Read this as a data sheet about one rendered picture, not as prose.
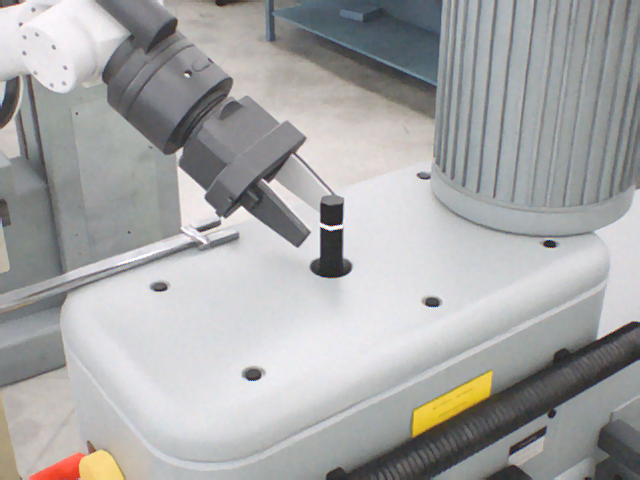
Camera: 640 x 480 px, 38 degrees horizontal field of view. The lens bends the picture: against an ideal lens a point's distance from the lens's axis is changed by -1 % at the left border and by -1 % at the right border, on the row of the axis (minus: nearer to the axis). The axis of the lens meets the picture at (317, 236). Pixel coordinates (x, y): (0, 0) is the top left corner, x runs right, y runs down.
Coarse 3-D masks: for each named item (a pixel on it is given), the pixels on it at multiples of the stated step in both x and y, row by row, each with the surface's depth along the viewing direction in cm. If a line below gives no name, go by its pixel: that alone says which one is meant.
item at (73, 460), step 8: (72, 456) 87; (80, 456) 87; (56, 464) 86; (64, 464) 86; (72, 464) 86; (40, 472) 85; (48, 472) 85; (56, 472) 85; (64, 472) 85; (72, 472) 86
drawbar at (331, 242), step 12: (324, 204) 78; (336, 204) 78; (324, 216) 78; (336, 216) 78; (324, 228) 79; (324, 240) 79; (336, 240) 79; (324, 252) 80; (336, 252) 80; (324, 264) 81; (336, 264) 80; (324, 276) 81; (336, 276) 81
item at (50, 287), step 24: (216, 216) 88; (168, 240) 84; (192, 240) 84; (216, 240) 84; (96, 264) 81; (120, 264) 81; (24, 288) 77; (48, 288) 77; (72, 288) 78; (0, 312) 75
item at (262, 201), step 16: (256, 192) 77; (272, 192) 77; (256, 208) 78; (272, 208) 77; (288, 208) 77; (272, 224) 78; (288, 224) 77; (304, 224) 77; (288, 240) 78; (304, 240) 78
